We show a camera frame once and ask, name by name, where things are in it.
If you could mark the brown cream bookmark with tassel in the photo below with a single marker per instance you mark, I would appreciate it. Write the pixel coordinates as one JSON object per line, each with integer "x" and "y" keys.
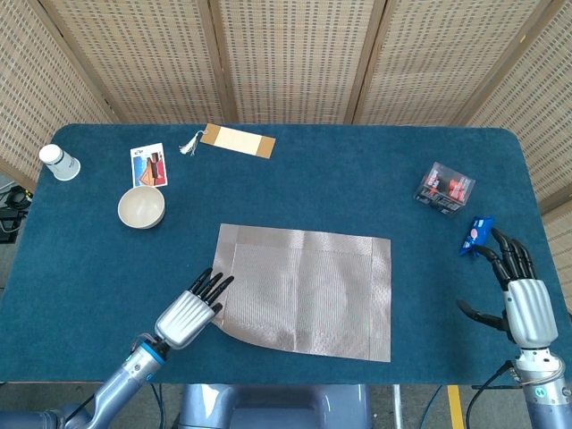
{"x": 237, "y": 140}

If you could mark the blue snack packet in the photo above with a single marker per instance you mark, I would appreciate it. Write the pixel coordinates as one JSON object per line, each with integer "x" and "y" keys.
{"x": 476, "y": 232}

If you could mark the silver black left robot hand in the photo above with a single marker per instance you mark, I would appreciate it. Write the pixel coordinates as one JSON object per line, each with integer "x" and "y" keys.
{"x": 185, "y": 317}

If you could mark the white paper cup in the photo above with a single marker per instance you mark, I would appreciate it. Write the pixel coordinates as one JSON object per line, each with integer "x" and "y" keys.
{"x": 62, "y": 164}

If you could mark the grey metal table leg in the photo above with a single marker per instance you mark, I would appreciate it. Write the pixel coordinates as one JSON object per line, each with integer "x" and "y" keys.
{"x": 397, "y": 406}

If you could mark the clear box of black-red clips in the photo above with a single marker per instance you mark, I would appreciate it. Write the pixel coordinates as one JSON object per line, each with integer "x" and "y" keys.
{"x": 444, "y": 190}

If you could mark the silver woven placemat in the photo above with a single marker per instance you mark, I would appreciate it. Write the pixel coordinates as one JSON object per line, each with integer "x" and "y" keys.
{"x": 313, "y": 290}

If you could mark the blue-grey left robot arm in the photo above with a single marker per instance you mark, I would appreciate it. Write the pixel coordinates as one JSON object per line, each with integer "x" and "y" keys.
{"x": 125, "y": 384}

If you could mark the woven wooden folding screen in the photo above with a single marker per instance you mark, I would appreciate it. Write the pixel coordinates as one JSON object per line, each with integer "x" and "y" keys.
{"x": 290, "y": 58}

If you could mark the blue-grey robot torso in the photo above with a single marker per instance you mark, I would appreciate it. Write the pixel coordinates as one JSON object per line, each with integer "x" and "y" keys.
{"x": 268, "y": 406}

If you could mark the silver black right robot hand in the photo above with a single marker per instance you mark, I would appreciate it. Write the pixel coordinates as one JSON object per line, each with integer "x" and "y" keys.
{"x": 529, "y": 308}

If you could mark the beige ribbed bowl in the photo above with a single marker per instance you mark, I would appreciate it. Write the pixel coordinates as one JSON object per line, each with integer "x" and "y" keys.
{"x": 140, "y": 207}

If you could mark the black equipment on floor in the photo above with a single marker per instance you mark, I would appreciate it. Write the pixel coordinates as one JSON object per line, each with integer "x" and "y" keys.
{"x": 15, "y": 199}

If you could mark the colourful picture card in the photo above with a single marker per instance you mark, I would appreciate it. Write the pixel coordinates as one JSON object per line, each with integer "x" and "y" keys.
{"x": 148, "y": 166}

